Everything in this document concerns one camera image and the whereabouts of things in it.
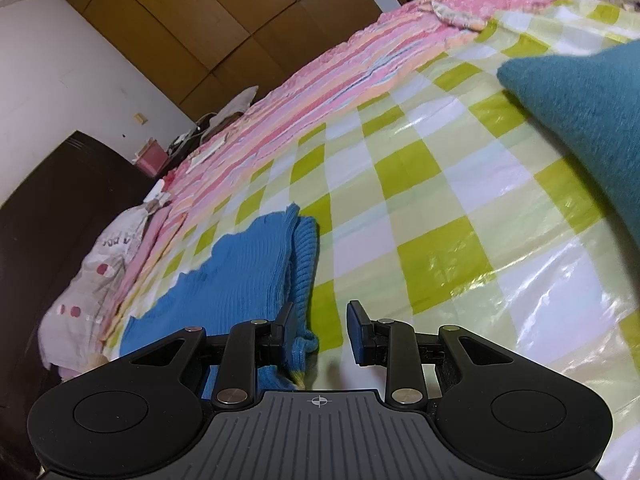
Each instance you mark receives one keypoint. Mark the pink striped bedspread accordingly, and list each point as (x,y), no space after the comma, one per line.
(325,95)

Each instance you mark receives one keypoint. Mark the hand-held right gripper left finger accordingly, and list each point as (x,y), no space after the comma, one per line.
(287,325)

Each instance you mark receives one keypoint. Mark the wall socket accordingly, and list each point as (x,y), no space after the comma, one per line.
(141,119)

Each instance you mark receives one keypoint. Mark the green white checkered plastic sheet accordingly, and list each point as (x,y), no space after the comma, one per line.
(400,210)

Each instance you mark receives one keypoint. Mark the small floral cloth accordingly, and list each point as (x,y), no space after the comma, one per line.
(460,15)

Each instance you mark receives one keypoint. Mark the grey cloth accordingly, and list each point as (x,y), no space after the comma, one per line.
(239,102)

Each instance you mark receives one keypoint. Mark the brown wooden wardrobe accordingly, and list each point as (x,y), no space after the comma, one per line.
(200,20)

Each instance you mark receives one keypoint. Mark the pink plastic box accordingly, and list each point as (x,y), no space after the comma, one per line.
(152,160)

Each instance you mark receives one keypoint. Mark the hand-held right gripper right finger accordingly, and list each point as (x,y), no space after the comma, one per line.
(359,332)

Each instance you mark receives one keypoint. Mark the blue knitted sweater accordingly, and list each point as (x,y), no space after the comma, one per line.
(240,280)

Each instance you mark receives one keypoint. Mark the dark wooden headboard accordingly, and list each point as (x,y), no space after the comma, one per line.
(50,200)

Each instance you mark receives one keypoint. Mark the grey pillow with pink dots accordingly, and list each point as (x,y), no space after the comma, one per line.
(90,285)

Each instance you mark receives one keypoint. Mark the white paper strip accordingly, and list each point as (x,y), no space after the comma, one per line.
(206,152)

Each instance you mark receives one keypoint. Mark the teal knitted cloth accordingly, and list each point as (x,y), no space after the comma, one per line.
(590,110)

